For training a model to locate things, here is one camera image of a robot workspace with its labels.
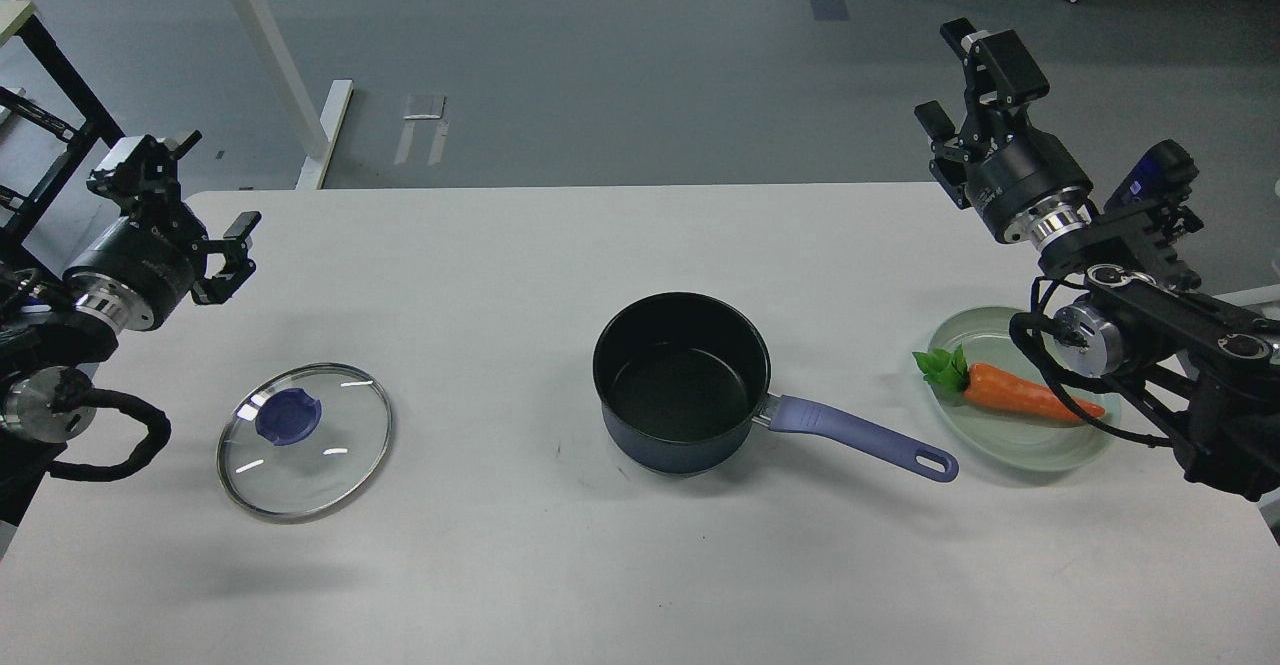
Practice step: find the blue saucepan with handle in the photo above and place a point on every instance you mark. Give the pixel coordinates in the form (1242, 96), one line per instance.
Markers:
(684, 378)

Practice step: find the translucent green plate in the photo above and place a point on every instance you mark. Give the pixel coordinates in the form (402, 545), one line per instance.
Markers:
(1031, 445)

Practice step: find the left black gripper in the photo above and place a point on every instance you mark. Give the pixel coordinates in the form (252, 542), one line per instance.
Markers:
(134, 275)

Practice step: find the glass lid blue knob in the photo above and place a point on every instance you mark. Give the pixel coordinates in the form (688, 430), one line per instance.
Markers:
(305, 443)

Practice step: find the black metal rack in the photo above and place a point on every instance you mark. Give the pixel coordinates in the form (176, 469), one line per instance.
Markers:
(97, 127)

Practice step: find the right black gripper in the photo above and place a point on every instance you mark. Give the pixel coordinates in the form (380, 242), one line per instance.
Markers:
(1021, 177)

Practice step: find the orange toy carrot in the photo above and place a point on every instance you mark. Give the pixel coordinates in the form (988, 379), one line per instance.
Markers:
(985, 385)

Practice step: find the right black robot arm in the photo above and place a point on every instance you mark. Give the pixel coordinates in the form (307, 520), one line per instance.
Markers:
(1202, 371)

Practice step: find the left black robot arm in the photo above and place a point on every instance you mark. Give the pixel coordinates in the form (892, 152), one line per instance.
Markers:
(49, 398)

